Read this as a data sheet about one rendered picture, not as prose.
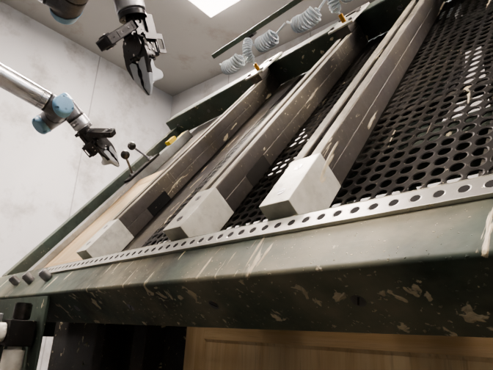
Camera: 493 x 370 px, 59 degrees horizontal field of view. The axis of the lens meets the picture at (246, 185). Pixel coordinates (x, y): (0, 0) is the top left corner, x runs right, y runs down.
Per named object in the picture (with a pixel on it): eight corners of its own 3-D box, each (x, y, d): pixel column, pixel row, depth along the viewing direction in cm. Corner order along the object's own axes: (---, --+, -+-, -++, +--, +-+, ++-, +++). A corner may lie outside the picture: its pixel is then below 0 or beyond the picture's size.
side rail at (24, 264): (20, 296, 170) (1, 276, 166) (182, 146, 241) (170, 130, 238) (26, 295, 166) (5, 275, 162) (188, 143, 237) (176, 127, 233)
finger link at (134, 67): (163, 94, 114) (154, 60, 113) (145, 95, 109) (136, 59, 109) (155, 98, 116) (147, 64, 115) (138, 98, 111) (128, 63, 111)
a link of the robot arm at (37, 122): (35, 112, 160) (59, 98, 167) (27, 122, 168) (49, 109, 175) (50, 130, 162) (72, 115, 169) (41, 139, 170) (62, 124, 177)
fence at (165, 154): (31, 282, 150) (23, 274, 149) (186, 139, 212) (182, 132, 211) (37, 281, 147) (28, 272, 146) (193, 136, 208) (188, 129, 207)
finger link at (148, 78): (170, 90, 112) (161, 56, 111) (152, 91, 107) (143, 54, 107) (163, 94, 114) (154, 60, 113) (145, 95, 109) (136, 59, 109)
